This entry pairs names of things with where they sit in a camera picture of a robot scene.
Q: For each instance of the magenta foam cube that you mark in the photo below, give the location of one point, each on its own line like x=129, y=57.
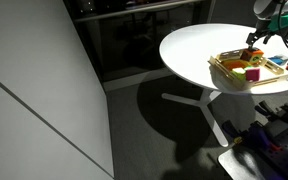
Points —
x=253, y=74

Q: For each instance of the orange plush number block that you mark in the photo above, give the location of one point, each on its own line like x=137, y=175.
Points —
x=252, y=55

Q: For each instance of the white table leg base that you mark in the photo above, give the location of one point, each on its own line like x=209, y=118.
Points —
x=206, y=98

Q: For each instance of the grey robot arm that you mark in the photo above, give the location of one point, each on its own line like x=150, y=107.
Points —
x=266, y=12

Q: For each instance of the black perforated mounting board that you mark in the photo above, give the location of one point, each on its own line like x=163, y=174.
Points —
x=275, y=153

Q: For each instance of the yellow banana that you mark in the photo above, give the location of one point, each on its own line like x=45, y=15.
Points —
x=232, y=64

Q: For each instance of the purple orange clamp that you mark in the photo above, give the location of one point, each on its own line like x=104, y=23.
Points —
x=254, y=137

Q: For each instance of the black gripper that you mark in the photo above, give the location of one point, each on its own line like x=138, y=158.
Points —
x=262, y=27

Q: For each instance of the blue foam cube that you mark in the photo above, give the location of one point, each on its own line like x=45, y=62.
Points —
x=279, y=59

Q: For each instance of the wooden tray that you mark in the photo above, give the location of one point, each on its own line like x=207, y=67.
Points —
x=270, y=72

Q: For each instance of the light green foam cube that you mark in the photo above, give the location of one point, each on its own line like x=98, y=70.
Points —
x=240, y=73

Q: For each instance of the orange clamp far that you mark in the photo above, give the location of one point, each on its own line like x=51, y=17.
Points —
x=271, y=115

